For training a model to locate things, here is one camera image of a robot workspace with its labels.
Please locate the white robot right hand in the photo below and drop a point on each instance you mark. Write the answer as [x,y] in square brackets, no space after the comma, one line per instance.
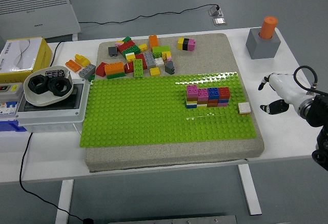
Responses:
[284,88]

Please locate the white square brick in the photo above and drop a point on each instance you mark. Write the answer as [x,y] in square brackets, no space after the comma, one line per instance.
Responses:
[244,107]

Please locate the black square brick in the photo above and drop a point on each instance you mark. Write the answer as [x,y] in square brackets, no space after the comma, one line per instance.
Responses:
[186,45]

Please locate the yellow square brick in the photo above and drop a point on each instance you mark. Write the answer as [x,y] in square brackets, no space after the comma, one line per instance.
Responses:
[181,44]

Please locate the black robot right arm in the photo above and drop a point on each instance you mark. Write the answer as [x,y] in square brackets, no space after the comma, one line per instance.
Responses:
[317,111]

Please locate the green studded baseplate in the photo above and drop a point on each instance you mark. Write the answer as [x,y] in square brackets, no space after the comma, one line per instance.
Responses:
[141,111]

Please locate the grey block holder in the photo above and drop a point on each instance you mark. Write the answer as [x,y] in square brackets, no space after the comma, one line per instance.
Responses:
[261,48]

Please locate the orange cylinder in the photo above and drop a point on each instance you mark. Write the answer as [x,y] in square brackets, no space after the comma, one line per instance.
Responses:
[268,28]

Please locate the grey-brown foam mat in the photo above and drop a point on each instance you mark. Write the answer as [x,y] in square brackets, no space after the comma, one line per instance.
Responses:
[205,55]

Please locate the metal floor socket plate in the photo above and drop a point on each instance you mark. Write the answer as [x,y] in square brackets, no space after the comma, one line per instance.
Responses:
[220,21]

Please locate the open metal floor socket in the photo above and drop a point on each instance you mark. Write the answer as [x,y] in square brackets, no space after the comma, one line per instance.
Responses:
[214,11]

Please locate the white table leg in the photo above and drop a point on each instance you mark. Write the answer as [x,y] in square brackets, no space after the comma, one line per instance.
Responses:
[249,190]
[64,201]

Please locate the dark grey sloped brick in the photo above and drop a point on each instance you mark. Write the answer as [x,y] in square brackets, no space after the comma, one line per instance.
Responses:
[170,67]

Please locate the small pink brick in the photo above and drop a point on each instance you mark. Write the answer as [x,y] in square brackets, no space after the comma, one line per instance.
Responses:
[169,59]
[118,44]

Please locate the small yellow brick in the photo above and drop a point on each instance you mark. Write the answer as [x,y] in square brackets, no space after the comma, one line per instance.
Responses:
[166,55]

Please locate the small white brick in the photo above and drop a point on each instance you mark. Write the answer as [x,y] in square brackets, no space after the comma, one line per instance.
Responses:
[159,62]

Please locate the lime green long brick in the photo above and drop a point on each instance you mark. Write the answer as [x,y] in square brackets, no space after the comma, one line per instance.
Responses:
[161,50]

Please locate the green eight-stud brick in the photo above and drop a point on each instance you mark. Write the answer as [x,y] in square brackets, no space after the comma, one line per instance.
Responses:
[138,68]

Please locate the white and yellow brick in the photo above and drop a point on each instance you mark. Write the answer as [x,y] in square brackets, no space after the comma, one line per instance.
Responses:
[130,57]

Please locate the large red brick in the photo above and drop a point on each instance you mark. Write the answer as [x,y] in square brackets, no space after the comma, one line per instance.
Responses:
[126,46]

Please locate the small dark green brick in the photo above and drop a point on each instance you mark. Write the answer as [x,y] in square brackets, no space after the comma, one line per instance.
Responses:
[126,39]
[91,78]

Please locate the dark green long brick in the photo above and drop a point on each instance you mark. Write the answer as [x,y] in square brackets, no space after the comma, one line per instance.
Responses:
[116,75]

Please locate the orange long brick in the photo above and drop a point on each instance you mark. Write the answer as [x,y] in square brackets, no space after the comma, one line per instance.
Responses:
[114,67]

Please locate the red roof brick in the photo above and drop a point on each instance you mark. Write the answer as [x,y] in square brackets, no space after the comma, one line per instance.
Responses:
[101,69]

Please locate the light grey brick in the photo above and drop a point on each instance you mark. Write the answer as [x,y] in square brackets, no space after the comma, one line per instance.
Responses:
[87,71]

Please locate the yellow sloped brick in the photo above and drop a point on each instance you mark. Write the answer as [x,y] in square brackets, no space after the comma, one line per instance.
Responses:
[82,60]

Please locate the orange flat brick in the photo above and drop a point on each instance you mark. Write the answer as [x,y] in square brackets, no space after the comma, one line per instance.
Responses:
[73,65]

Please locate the dark small electronic component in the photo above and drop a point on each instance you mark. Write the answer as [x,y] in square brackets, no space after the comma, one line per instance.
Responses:
[54,73]

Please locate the black hex nut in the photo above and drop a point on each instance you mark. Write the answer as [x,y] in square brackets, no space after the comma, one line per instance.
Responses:
[30,86]
[51,86]

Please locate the grey electrical junction box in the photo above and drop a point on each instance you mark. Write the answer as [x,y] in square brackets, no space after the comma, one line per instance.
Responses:
[51,116]

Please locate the black plug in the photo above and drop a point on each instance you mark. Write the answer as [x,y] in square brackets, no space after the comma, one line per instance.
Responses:
[88,220]

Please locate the white plastic bowl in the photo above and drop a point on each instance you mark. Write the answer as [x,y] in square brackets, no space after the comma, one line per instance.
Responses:
[41,101]

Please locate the white panel heater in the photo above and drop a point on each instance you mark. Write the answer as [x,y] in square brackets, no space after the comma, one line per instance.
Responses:
[38,11]

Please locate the yellow white tissue box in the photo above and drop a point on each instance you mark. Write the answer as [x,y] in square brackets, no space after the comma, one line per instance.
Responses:
[18,52]

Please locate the white circuit breaker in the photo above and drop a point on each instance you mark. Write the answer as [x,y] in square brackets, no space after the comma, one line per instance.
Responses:
[7,107]

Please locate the multicolour brick wall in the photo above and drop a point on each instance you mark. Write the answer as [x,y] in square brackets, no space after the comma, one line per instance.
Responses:
[205,101]

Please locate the grey yellow switch box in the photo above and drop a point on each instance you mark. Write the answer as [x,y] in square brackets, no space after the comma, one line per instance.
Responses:
[15,96]

